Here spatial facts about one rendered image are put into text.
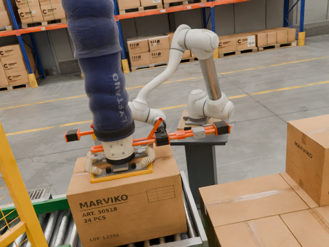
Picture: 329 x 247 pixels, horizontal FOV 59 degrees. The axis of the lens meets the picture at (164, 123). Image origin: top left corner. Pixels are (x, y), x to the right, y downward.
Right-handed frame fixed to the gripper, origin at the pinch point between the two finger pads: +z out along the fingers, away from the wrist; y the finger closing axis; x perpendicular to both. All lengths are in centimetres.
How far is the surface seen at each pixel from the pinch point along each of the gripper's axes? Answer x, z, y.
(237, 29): -352, -843, 35
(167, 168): 1.0, 13.0, 13.0
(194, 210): -11.7, 10.1, 46.8
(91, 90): 32.3, 8.5, -35.7
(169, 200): 3.1, 20.0, 28.7
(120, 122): 21.6, 9.9, -17.3
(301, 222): -69, 29, 53
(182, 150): -32, -180, 105
